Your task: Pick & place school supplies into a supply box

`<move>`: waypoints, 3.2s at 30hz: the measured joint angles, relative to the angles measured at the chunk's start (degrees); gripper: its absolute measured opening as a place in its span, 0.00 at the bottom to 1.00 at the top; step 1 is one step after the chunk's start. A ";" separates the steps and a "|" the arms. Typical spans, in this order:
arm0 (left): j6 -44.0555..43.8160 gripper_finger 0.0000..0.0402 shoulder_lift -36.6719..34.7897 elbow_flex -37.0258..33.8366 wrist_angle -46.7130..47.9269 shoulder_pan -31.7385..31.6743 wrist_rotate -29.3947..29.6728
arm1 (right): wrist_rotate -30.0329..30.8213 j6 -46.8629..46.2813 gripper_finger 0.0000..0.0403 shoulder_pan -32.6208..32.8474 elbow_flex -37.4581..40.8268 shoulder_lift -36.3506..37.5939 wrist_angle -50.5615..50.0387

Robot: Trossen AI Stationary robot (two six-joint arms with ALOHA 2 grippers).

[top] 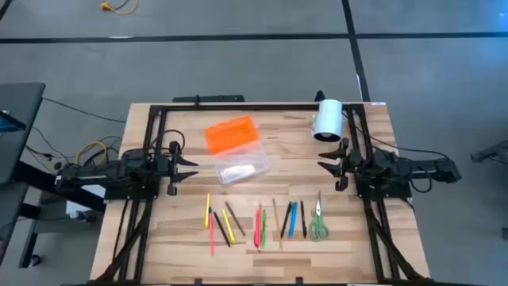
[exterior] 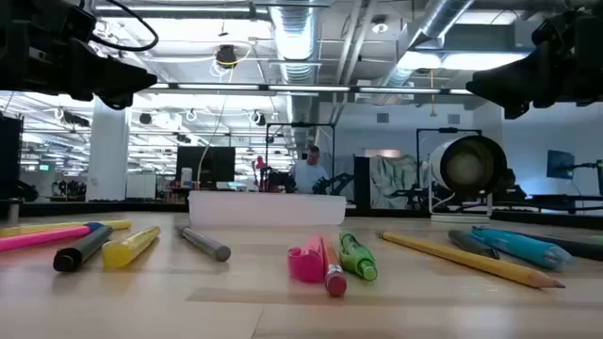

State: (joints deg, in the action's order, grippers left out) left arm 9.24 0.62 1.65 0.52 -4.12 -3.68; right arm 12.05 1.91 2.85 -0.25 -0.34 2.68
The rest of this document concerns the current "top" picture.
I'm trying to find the black floor cable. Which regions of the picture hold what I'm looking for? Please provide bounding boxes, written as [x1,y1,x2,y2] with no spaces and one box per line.
[41,97,127,124]

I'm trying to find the clear box with orange lid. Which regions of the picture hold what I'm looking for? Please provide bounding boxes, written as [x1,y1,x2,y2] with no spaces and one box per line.
[203,114,271,186]

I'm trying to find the green-handled scissors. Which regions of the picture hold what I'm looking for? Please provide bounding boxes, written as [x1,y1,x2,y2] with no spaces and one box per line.
[308,190,331,242]

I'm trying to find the yellow coiled cable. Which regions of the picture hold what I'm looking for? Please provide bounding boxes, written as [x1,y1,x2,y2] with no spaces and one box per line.
[75,141,109,167]

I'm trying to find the thin pink pen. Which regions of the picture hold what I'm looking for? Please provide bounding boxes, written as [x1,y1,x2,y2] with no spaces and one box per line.
[208,206,215,257]

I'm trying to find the black aluminium table frame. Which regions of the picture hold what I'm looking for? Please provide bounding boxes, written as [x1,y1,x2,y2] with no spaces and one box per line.
[89,102,433,286]

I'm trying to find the dark grey pencil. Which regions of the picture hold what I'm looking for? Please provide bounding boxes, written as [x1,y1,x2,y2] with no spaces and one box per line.
[224,201,247,238]

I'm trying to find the black desk leg frame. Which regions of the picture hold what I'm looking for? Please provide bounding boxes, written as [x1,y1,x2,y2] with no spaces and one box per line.
[11,160,108,269]

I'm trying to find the black side desk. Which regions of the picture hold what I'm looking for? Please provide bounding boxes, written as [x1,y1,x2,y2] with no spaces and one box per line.
[0,82,47,186]

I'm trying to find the black bar with knob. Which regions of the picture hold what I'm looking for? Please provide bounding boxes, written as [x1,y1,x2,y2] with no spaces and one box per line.
[172,94,246,103]

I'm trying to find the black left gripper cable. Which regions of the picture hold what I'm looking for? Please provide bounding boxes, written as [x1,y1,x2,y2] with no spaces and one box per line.
[157,129,187,154]

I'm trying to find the blue pen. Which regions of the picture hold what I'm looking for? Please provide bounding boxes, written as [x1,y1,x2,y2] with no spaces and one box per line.
[288,201,298,239]

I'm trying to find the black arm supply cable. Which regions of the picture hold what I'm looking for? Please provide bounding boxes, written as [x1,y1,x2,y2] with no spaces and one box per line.
[341,110,453,162]

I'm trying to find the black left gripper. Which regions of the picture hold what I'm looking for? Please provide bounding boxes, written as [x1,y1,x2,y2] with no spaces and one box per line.
[156,141,199,196]

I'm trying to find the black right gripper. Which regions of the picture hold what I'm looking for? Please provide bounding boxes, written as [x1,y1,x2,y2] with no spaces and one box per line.
[317,137,360,192]

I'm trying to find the thick pink pen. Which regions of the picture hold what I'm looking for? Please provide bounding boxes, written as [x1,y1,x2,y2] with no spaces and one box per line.
[253,209,262,249]

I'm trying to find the white cardboard box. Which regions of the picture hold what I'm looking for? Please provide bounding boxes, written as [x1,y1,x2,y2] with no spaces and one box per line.
[65,186,107,218]

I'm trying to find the yellow extension cable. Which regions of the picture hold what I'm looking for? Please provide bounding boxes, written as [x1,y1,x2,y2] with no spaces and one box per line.
[98,0,140,16]

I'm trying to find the blue-lit screen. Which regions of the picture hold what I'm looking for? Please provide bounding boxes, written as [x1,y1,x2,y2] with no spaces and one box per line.
[0,110,27,134]

